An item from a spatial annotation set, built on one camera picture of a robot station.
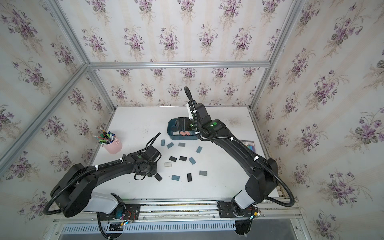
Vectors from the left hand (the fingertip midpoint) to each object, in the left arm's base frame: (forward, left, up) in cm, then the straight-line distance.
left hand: (154, 171), depth 88 cm
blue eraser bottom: (-4, -13, +1) cm, 14 cm away
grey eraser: (-2, -29, +2) cm, 29 cm away
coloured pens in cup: (+17, +31, +10) cm, 37 cm away
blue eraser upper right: (+14, -27, +2) cm, 31 cm away
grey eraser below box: (+18, -16, +1) cm, 24 cm away
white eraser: (+4, -8, +1) cm, 9 cm away
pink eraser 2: (+27, -16, +2) cm, 32 cm away
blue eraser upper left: (+19, -3, +2) cm, 19 cm away
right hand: (+17, -19, +27) cm, 37 cm away
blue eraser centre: (+6, -23, +2) cm, 24 cm away
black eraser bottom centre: (-4, -21, +2) cm, 21 cm away
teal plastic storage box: (+26, -10, +2) cm, 28 cm away
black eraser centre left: (+7, -11, +2) cm, 13 cm away
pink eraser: (+27, -20, +2) cm, 33 cm away
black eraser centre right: (+8, -17, +1) cm, 19 cm away
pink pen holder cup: (+13, +25, +6) cm, 29 cm away
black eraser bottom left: (-4, -3, +2) cm, 5 cm away
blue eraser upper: (+18, -8, +1) cm, 19 cm away
